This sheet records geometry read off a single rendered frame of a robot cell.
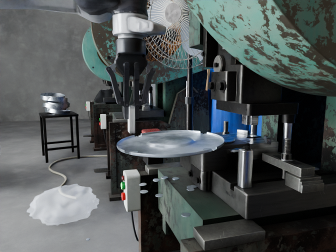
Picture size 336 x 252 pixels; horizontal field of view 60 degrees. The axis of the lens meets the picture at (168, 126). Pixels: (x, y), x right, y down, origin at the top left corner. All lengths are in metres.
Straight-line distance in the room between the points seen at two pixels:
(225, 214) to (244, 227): 0.06
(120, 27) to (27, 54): 6.75
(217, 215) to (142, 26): 0.47
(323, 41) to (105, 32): 1.81
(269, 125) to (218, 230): 0.57
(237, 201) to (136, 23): 0.48
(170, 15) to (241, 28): 1.20
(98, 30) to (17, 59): 5.47
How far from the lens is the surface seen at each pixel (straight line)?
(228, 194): 0.75
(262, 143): 0.85
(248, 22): 0.41
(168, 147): 0.73
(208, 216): 0.70
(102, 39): 2.10
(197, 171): 0.84
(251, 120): 0.88
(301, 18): 0.38
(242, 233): 0.65
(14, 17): 7.59
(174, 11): 1.61
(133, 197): 1.05
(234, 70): 0.82
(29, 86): 7.43
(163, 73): 2.14
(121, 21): 0.74
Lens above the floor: 0.95
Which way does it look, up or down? 9 degrees down
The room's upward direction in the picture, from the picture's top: straight up
